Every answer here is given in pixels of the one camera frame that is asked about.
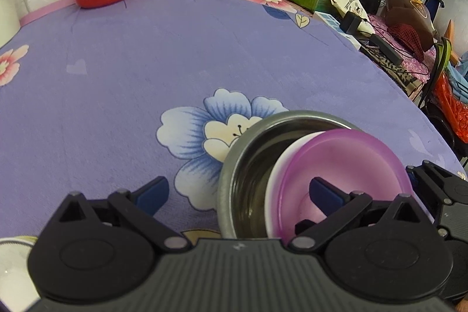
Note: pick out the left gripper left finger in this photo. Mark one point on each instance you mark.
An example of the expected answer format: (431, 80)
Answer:
(136, 210)

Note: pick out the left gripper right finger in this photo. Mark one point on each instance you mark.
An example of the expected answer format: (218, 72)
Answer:
(340, 209)

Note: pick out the purple plastic bowl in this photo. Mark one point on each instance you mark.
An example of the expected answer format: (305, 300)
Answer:
(351, 160)

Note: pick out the white red-patterned ceramic bowl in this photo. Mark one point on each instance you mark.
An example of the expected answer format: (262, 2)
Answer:
(274, 184)

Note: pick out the stainless steel bowl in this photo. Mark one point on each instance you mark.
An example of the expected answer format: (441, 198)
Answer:
(248, 165)

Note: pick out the white dark-rimmed plate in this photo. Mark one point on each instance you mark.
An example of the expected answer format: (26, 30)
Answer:
(17, 290)

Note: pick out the purple floral tablecloth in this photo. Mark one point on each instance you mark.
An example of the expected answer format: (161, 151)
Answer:
(93, 100)

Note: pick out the black power adapter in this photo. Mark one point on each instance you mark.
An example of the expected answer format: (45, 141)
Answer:
(352, 23)

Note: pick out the brown leather bag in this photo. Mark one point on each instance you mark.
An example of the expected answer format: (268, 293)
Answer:
(413, 13)

